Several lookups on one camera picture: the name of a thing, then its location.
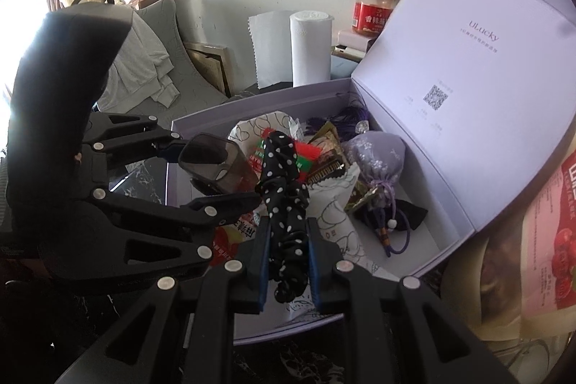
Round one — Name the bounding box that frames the grey leaf-print lounge chair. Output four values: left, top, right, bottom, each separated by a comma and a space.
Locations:
96, 0, 230, 119

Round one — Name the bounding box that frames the red green sachet packet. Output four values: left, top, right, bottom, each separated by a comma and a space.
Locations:
211, 127, 327, 270

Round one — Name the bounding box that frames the black polka dot pouch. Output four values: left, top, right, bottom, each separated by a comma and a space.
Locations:
177, 133, 262, 196

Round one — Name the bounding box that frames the leaning wooden picture frame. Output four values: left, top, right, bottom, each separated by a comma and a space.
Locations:
184, 43, 232, 97

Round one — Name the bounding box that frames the red label seasoning jar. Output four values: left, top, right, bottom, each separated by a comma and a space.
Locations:
351, 0, 391, 37

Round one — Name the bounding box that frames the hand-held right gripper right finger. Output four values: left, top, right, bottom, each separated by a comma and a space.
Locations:
306, 217, 518, 384

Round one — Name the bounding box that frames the grey sweater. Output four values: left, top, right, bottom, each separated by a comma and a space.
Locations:
96, 13, 178, 108

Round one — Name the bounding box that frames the purple tassel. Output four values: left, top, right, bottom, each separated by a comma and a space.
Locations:
308, 105, 372, 135

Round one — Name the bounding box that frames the black polka dot scrunchie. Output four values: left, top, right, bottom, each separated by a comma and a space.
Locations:
256, 131, 311, 304

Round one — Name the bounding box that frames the white paper towel roll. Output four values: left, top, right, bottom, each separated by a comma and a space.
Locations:
247, 10, 336, 90

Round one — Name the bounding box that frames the brown gold cereal packet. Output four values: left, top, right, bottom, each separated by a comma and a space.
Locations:
306, 121, 379, 213

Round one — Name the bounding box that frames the lavender white gift box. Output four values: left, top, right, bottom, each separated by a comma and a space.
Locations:
167, 0, 572, 342

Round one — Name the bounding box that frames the kraft pouch with red label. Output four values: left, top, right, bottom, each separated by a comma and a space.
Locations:
450, 150, 576, 342

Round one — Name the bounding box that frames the small black cloth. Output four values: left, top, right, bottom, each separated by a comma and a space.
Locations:
396, 199, 429, 229

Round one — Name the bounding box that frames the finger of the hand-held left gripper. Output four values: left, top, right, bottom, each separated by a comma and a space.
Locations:
85, 112, 192, 164
40, 185, 262, 282

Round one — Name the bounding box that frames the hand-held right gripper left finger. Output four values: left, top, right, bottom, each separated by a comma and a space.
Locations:
54, 217, 273, 384

